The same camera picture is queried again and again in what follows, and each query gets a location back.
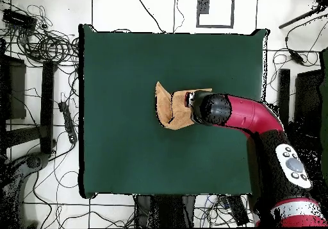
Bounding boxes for tangled black cables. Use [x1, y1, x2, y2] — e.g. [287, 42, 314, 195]
[194, 194, 255, 227]
[0, 0, 80, 69]

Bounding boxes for black tripod leg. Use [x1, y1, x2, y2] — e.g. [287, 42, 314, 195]
[278, 0, 328, 30]

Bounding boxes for yellow-orange terry towel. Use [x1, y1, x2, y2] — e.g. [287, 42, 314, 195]
[154, 81, 213, 131]

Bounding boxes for black power adapter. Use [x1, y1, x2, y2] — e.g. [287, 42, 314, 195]
[288, 49, 306, 66]

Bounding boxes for small gray square plate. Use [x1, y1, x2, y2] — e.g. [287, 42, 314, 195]
[198, 0, 211, 15]

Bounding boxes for black stand bar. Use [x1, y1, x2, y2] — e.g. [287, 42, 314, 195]
[277, 68, 291, 133]
[4, 60, 57, 155]

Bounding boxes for black power strip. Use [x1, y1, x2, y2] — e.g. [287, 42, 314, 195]
[58, 101, 78, 144]

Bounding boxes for gray chair base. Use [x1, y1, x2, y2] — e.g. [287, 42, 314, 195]
[0, 151, 50, 228]

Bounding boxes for gray square frame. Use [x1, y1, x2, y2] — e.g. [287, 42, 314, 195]
[196, 0, 236, 30]

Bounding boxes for black box device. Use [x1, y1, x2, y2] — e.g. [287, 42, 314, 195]
[2, 8, 38, 31]

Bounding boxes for dark green table cloth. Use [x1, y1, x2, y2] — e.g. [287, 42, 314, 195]
[78, 23, 270, 199]

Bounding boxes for black flat panel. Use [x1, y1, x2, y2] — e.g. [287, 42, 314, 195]
[293, 69, 324, 137]
[0, 55, 27, 121]

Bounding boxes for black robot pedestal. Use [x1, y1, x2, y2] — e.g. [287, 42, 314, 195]
[134, 194, 197, 228]

